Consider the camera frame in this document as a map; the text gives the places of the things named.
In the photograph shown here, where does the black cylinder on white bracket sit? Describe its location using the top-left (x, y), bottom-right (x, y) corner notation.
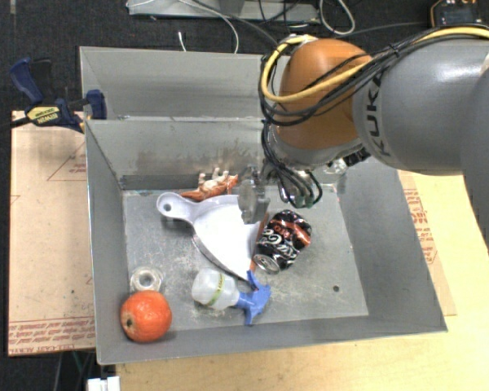
top-left (342, 147), bottom-right (371, 168)

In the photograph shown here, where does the white plastic dustpan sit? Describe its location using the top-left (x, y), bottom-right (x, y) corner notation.
top-left (156, 192), bottom-right (267, 283)

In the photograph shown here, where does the brown cardboard board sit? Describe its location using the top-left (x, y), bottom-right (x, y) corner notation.
top-left (7, 110), bottom-right (458, 358)

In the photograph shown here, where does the orange thin stick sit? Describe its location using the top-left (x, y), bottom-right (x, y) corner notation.
top-left (249, 213), bottom-right (271, 273)

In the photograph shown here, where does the crushed black and red can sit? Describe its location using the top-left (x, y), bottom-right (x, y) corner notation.
top-left (252, 209), bottom-right (313, 276)

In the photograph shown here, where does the clear spray bottle blue trigger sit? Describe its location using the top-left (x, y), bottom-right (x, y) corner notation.
top-left (191, 267), bottom-right (272, 327)

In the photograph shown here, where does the grey metal bin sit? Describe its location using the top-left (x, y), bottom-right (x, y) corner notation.
top-left (79, 46), bottom-right (448, 366)

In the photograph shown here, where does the clear glass cup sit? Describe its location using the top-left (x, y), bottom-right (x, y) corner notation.
top-left (129, 266), bottom-right (165, 295)

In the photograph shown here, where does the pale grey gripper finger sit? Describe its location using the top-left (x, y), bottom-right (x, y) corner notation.
top-left (254, 195), bottom-right (271, 222)
top-left (237, 179), bottom-right (258, 224)

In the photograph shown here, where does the orange fruit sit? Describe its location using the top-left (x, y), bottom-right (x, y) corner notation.
top-left (119, 290), bottom-right (174, 345)

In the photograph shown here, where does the brown and white toy animal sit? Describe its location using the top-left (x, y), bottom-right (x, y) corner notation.
top-left (180, 168), bottom-right (240, 202)

